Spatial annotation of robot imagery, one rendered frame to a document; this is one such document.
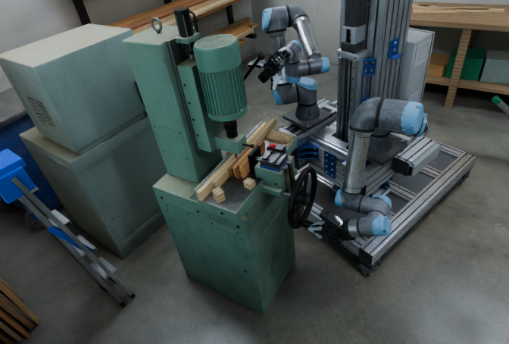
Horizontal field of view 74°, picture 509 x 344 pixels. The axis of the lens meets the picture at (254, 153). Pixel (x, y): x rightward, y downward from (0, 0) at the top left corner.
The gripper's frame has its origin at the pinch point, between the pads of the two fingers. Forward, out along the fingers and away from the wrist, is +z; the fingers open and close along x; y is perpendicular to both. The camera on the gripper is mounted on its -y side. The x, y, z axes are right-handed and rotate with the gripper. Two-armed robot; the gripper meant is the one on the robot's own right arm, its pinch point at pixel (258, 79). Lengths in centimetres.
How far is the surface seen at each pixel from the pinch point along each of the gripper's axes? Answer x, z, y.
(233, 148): 13.4, 15.8, -25.3
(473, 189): 163, -122, -26
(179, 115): -13.3, 23.0, -26.9
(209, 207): 24, 40, -37
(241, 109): 4.1, 13.6, -6.7
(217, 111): -2.1, 20.5, -10.7
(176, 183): 6, 27, -64
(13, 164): -47, 74, -65
